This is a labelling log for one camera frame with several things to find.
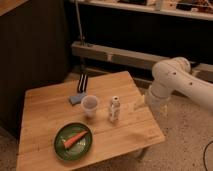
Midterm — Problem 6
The green round plate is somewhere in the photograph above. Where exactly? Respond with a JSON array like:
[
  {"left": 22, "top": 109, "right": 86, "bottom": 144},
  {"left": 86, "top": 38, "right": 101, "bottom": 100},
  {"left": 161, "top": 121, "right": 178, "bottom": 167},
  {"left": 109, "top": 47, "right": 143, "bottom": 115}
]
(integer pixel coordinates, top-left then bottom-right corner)
[{"left": 53, "top": 123, "right": 93, "bottom": 161}]

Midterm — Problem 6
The black cable on floor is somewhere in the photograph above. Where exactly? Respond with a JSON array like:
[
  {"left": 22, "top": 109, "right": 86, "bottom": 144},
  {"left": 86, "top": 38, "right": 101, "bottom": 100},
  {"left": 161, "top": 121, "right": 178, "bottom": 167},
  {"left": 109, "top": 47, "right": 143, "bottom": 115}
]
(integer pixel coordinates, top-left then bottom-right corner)
[{"left": 201, "top": 139, "right": 213, "bottom": 171}]

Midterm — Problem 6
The blue sponge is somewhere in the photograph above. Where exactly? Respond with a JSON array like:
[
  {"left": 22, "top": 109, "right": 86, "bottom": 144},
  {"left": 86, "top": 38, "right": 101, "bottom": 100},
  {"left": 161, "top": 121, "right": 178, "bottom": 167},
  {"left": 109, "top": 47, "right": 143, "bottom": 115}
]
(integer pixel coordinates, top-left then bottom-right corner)
[{"left": 69, "top": 92, "right": 86, "bottom": 105}]

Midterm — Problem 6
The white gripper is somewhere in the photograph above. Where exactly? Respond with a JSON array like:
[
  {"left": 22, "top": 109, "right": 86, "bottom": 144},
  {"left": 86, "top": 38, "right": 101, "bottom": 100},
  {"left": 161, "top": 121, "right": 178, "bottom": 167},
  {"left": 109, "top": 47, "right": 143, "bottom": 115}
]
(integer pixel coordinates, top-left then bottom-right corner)
[{"left": 134, "top": 86, "right": 171, "bottom": 117}]

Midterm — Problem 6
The black white striped object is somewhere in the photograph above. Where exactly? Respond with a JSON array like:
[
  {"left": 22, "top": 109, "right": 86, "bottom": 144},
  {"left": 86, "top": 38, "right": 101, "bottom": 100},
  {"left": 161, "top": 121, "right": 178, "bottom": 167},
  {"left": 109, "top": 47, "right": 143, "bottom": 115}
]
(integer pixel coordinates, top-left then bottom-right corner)
[{"left": 77, "top": 74, "right": 88, "bottom": 93}]

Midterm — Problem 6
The black handle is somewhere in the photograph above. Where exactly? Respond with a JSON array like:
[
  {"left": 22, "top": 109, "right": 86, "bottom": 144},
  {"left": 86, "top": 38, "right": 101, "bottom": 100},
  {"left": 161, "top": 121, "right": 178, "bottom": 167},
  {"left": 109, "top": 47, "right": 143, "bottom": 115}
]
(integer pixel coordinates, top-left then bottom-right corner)
[{"left": 190, "top": 62, "right": 201, "bottom": 68}]

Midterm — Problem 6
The clear plastic cup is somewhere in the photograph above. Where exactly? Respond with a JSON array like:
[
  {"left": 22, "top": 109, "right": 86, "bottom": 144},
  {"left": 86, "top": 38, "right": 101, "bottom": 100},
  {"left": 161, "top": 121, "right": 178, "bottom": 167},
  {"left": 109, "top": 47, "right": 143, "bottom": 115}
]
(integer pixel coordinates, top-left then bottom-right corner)
[{"left": 81, "top": 95, "right": 99, "bottom": 118}]

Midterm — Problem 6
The small white bottle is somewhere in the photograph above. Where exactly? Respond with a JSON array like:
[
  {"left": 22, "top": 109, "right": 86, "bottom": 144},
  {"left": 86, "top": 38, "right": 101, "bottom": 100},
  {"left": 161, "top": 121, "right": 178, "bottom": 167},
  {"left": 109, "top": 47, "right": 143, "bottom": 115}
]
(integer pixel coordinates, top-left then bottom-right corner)
[{"left": 109, "top": 96, "right": 120, "bottom": 122}]

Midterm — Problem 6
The long grey wooden beam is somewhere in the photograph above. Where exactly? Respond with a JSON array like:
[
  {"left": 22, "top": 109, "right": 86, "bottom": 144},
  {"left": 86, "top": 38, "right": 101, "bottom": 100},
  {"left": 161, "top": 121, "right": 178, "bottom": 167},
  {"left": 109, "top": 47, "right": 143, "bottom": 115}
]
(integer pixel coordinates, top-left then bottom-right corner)
[{"left": 71, "top": 41, "right": 213, "bottom": 82}]

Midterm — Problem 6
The cluttered shelf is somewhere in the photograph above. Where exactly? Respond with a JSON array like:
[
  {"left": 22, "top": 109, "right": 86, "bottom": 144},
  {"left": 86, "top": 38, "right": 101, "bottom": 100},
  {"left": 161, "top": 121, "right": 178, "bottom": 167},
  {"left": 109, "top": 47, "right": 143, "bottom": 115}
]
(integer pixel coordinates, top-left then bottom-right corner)
[{"left": 70, "top": 0, "right": 213, "bottom": 21}]

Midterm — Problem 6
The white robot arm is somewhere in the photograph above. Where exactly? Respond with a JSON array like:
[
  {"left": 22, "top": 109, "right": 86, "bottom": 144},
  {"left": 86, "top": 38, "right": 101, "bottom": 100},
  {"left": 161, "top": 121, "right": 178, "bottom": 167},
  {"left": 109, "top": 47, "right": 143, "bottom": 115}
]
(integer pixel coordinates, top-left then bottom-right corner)
[{"left": 133, "top": 57, "right": 213, "bottom": 114}]

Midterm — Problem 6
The metal pole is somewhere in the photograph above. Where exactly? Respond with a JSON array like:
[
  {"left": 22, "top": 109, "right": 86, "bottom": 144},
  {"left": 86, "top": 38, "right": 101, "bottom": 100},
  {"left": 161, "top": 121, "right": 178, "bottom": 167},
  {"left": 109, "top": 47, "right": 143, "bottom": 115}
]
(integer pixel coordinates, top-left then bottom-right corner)
[{"left": 74, "top": 0, "right": 85, "bottom": 45}]

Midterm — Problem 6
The orange carrot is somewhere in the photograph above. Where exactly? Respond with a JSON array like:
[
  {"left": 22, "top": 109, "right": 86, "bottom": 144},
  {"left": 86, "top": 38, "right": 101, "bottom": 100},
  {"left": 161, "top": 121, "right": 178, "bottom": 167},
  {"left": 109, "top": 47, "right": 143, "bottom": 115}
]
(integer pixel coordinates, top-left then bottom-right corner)
[{"left": 63, "top": 131, "right": 87, "bottom": 148}]

